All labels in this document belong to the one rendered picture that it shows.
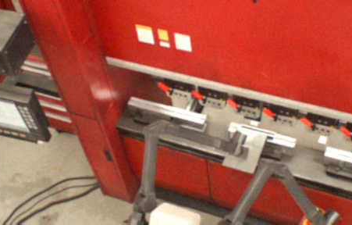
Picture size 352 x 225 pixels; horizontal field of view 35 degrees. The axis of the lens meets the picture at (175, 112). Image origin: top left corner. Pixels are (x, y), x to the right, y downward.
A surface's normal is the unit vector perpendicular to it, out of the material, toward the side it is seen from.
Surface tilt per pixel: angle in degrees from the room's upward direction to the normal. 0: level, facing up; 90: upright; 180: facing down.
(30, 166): 0
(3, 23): 0
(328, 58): 90
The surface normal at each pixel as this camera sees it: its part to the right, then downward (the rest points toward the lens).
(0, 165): -0.11, -0.60
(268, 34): -0.37, 0.77
